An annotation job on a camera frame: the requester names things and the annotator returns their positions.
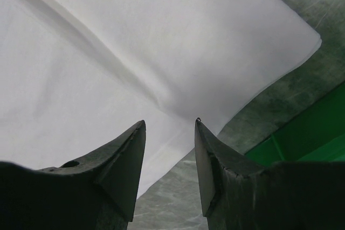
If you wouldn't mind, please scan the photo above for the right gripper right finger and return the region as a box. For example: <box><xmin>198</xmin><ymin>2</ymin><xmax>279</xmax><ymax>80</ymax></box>
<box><xmin>195</xmin><ymin>119</ymin><xmax>344</xmax><ymax>229</ymax></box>

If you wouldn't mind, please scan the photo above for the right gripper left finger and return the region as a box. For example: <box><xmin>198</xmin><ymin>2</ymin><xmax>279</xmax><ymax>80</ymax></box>
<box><xmin>1</xmin><ymin>121</ymin><xmax>146</xmax><ymax>229</ymax></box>

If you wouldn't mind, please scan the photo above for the white t-shirt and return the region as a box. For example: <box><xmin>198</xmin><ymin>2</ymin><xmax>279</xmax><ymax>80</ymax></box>
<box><xmin>1</xmin><ymin>0</ymin><xmax>322</xmax><ymax>195</ymax></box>

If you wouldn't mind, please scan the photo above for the green plastic bin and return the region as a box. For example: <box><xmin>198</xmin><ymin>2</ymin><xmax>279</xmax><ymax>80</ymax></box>
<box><xmin>245</xmin><ymin>84</ymin><xmax>344</xmax><ymax>166</ymax></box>

